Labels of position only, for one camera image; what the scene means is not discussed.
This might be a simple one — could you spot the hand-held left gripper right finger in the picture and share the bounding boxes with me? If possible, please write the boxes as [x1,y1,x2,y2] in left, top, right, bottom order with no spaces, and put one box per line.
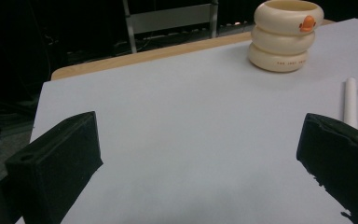
[296,112,358,224]

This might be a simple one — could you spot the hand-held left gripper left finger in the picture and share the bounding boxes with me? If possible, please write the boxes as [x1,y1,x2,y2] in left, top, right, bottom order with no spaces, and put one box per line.
[4,110,103,224]

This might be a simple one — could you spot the white pen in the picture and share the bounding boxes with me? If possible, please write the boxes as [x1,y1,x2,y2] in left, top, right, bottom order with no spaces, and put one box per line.
[343,77,358,129]

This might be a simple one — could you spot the cream ringed duck pen holder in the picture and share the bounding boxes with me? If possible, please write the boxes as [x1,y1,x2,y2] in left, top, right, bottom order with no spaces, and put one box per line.
[247,0,325,74]

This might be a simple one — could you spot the white table mat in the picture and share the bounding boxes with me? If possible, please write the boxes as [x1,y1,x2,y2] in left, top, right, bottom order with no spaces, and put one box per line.
[15,18,358,224]

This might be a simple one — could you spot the grey metal stand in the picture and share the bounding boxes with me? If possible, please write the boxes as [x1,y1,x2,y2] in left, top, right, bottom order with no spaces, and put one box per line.
[121,0,220,54]

